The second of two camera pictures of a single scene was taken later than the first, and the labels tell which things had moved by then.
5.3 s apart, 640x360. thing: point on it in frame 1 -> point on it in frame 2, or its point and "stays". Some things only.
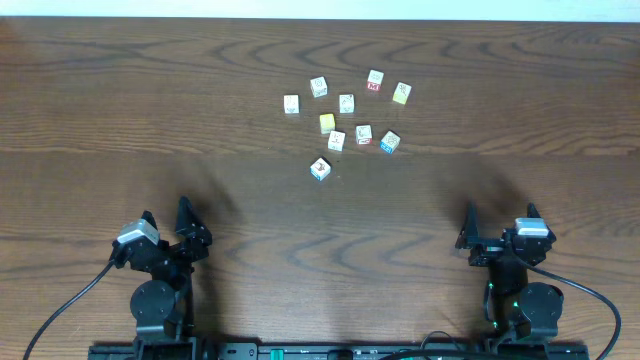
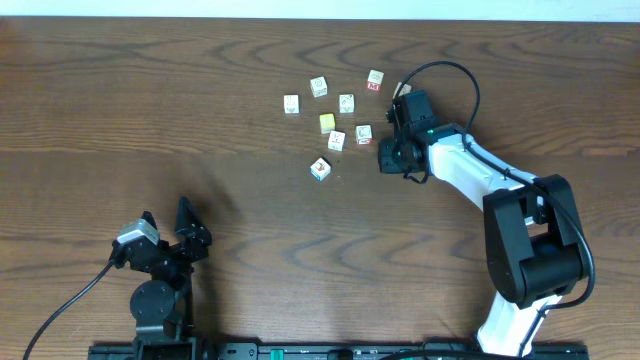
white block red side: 363,134 stays
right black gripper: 471,237 -> 387,163
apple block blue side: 320,169 stays
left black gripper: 194,242 stays
